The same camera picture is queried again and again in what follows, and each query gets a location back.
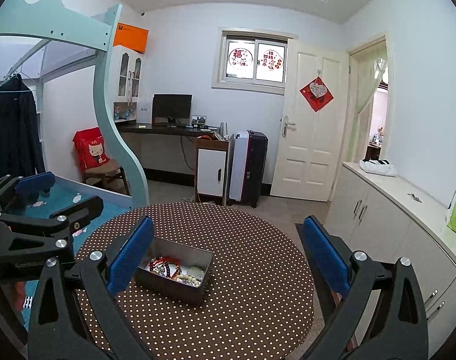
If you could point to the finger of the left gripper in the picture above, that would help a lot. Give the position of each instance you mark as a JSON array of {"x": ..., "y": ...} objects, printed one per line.
[
  {"x": 34, "y": 184},
  {"x": 79, "y": 215}
]

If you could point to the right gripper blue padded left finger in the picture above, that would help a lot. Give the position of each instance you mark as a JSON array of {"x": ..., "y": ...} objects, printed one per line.
[{"x": 129, "y": 255}]

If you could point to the black computer monitor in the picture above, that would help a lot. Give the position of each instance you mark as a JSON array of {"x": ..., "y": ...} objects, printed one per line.
[{"x": 170, "y": 109}]

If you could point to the orange box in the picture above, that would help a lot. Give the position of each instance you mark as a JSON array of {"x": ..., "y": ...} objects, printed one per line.
[{"x": 131, "y": 37}]

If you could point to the white door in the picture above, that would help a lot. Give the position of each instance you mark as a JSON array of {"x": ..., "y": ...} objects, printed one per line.
[{"x": 309, "y": 145}]

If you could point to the person's left hand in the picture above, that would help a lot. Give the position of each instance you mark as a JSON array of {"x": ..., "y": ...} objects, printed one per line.
[{"x": 16, "y": 294}]

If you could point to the red cartoon bag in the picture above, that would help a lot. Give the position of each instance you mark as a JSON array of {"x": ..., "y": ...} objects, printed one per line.
[{"x": 89, "y": 145}]

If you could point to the brown polka dot tablecloth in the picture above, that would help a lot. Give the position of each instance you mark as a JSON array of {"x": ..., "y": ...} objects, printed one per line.
[{"x": 260, "y": 298}]

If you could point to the teal bed sheet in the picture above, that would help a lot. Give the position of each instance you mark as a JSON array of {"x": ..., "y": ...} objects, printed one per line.
[{"x": 18, "y": 202}]

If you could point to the pale jade pendant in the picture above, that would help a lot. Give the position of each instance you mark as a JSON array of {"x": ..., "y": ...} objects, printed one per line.
[{"x": 196, "y": 272}]

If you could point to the teal bunk bed frame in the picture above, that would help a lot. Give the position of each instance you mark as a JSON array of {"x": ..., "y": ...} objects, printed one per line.
[{"x": 50, "y": 20}]

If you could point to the dark desk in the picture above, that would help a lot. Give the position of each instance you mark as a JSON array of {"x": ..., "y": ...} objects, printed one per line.
[{"x": 167, "y": 154}]

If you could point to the white glass-door cupboard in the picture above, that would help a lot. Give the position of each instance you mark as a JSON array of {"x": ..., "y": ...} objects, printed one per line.
[{"x": 126, "y": 70}]

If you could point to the grey metal tin box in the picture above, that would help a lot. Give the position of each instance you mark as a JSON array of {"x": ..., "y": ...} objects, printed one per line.
[{"x": 164, "y": 271}]

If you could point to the red door decoration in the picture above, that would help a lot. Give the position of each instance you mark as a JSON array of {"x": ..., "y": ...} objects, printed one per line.
[{"x": 316, "y": 94}]

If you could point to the window with red decals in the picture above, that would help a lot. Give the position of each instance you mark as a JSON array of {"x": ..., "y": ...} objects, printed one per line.
[{"x": 251, "y": 60}]

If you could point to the wooden chair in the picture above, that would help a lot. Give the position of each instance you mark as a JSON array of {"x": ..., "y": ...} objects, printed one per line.
[{"x": 106, "y": 174}]

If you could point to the white small cabinet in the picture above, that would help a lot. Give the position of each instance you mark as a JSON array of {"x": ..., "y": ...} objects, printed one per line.
[{"x": 211, "y": 169}]

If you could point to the dark blue hanging coat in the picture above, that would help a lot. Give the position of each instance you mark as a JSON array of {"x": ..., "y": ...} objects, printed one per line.
[{"x": 20, "y": 146}]

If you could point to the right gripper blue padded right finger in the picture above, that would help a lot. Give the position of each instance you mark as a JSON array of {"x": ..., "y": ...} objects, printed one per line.
[{"x": 330, "y": 253}]

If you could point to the white sideboard cabinet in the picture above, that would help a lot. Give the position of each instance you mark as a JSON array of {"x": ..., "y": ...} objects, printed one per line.
[{"x": 388, "y": 218}]

